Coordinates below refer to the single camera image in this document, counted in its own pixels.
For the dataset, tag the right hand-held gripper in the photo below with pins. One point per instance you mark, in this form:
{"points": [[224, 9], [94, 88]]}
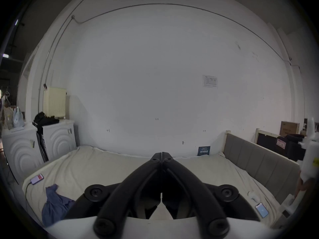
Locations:
{"points": [[310, 158]]}

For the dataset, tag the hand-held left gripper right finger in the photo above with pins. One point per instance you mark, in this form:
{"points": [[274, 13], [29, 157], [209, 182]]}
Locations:
{"points": [[194, 190]]}

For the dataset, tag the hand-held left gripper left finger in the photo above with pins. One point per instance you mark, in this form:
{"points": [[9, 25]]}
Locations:
{"points": [[129, 190]]}

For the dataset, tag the person's right hand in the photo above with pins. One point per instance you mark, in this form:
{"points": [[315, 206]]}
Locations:
{"points": [[303, 186]]}

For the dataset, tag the brown carton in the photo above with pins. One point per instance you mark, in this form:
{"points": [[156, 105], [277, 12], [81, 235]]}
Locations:
{"points": [[289, 128]]}

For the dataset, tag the bed with beige sheet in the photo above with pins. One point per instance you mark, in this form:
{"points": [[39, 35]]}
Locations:
{"points": [[99, 168]]}

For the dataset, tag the dark blue card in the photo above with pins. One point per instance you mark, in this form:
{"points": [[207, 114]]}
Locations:
{"points": [[203, 150]]}

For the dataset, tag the grey padded headboard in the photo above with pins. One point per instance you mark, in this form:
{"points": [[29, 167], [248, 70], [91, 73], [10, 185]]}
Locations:
{"points": [[259, 163]]}

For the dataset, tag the phone with pale blue screen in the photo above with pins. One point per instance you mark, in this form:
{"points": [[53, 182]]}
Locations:
{"points": [[262, 210]]}

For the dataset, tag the dark blue garment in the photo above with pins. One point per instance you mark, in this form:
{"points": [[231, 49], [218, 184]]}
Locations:
{"points": [[56, 205]]}

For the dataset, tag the white washing machine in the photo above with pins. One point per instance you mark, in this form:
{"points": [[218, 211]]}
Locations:
{"points": [[59, 139], [20, 150]]}

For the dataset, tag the phone with red screen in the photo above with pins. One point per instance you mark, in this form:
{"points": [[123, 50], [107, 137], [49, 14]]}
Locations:
{"points": [[37, 179]]}

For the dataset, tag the white paper notice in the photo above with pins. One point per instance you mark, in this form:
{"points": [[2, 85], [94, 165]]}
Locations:
{"points": [[210, 81]]}

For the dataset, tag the black panel in wooden frame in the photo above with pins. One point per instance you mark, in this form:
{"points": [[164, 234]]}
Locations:
{"points": [[269, 140]]}

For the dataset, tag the cream wall radiator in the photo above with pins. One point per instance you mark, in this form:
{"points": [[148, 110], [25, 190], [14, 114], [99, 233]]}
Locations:
{"points": [[54, 102]]}

